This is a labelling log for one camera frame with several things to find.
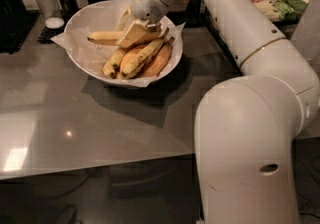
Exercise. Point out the small yellow banana stub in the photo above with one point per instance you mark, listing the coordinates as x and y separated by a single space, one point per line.
117 57

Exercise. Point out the small yellow lower banana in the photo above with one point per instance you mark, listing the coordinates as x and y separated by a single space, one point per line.
109 70

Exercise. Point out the dark appliance at left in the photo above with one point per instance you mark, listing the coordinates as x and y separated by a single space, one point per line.
12 12

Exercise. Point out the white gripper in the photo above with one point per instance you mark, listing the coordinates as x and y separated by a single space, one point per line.
145 7

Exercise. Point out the green tea packets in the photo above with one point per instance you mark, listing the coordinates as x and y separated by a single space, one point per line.
290 9

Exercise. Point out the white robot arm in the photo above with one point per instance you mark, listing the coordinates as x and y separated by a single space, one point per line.
244 127

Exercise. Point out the white bowl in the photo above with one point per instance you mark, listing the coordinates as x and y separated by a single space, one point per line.
83 24

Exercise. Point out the black rubber mat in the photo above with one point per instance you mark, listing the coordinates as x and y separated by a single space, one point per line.
12 41

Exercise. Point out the orange ripe right banana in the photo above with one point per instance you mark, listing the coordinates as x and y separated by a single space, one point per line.
160 61

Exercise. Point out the white paper liner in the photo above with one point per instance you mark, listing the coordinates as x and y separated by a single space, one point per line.
83 51

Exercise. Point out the orange banana underneath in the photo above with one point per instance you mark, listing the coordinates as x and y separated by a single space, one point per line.
129 55

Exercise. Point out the long yellow top banana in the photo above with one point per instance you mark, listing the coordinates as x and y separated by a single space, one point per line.
110 37

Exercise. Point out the cream sweetener packets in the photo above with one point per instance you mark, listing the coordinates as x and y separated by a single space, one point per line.
269 10

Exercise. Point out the yellow spotted middle banana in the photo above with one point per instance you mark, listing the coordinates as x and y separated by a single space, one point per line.
137 62

